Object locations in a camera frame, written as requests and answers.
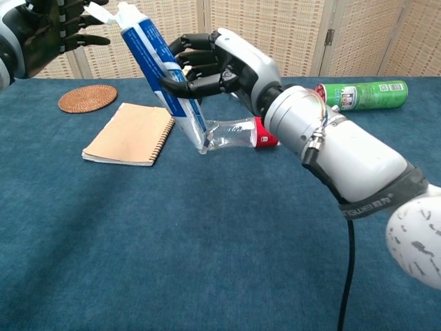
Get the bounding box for clear bottle with red label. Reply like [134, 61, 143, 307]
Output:
[203, 116, 282, 152]

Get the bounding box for tan spiral notebook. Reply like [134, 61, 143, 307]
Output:
[81, 102, 176, 168]

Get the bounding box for green cylindrical snack can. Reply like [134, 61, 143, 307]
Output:
[316, 80, 409, 112]

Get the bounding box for blue table cloth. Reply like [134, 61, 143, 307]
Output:
[0, 76, 441, 331]

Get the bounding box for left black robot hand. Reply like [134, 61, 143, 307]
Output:
[0, 0, 111, 79]

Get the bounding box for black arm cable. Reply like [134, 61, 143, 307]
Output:
[302, 148, 356, 331]

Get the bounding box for woven folding screen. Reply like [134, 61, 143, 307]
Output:
[0, 0, 441, 80]

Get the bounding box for blue white toothpaste tube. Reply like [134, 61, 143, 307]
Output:
[116, 1, 211, 155]

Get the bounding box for grey elastic strap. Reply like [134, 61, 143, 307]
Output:
[337, 165, 430, 220]

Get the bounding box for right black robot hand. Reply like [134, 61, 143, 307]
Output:
[158, 27, 287, 117]

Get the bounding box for round woven rattan coaster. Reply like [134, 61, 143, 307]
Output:
[57, 84, 119, 114]

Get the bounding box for white plastic bottle nozzle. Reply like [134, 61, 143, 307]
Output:
[84, 1, 120, 26]

